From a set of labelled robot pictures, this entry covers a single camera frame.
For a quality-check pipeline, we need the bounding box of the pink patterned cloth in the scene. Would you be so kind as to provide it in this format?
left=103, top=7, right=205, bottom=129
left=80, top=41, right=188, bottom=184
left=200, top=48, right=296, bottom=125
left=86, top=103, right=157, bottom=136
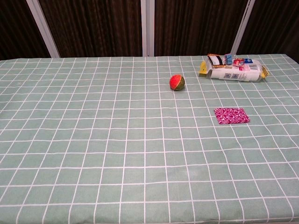
left=214, top=107, right=251, bottom=125

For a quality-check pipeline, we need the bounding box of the red green ball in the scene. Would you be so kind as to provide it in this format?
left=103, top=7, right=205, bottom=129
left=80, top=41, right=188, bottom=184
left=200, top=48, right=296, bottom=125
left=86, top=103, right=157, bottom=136
left=169, top=74, right=186, bottom=91

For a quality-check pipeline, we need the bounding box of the green checked tablecloth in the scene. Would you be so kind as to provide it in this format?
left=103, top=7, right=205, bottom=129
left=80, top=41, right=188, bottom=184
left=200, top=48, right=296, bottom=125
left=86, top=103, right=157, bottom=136
left=0, top=54, right=299, bottom=224

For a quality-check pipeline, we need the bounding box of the white yellow snack bag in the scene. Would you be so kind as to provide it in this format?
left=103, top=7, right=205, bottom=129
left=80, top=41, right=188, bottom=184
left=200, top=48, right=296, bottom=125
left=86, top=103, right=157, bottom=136
left=199, top=53, right=270, bottom=82

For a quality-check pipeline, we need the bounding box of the dark brown curtain panel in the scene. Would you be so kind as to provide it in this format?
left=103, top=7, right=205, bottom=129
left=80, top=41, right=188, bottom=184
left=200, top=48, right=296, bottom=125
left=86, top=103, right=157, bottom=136
left=154, top=0, right=248, bottom=56
left=0, top=0, right=51, bottom=61
left=237, top=0, right=299, bottom=63
left=38, top=0, right=142, bottom=58

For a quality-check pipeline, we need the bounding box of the white partition post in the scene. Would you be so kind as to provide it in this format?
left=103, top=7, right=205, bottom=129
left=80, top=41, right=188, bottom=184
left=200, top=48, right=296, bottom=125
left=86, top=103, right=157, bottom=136
left=141, top=0, right=155, bottom=57
left=26, top=0, right=61, bottom=58
left=230, top=0, right=256, bottom=55

